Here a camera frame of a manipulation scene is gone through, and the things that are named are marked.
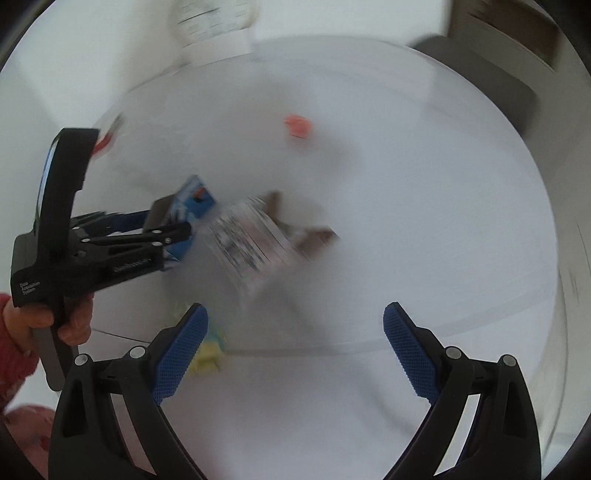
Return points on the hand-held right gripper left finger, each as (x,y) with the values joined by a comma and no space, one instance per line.
(182,350)

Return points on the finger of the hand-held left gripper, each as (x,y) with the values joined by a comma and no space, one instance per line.
(157,235)
(124,220)

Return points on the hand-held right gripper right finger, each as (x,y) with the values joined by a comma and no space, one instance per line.
(411,350)

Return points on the blue drink carton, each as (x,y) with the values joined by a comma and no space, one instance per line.
(196,198)

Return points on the person's left forearm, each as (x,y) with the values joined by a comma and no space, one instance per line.
(14,360)

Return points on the person's left hand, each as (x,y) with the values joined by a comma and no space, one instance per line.
(76,323)

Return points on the yellow wrapper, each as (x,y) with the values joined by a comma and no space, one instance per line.
(210,353)

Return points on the red and white small box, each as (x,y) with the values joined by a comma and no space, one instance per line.
(107,134)

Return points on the clear plastic labelled wrapper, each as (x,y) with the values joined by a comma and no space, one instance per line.
(251,244)

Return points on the small orange wrapper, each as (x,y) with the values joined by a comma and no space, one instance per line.
(298,125)

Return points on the white card box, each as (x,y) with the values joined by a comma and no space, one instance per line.
(217,48)

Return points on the grey chair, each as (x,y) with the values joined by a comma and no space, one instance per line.
(485,83)

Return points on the beige wardrobe cabinet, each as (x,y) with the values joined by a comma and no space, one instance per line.
(508,23)

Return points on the round white wall clock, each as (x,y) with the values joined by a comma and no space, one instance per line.
(214,16)

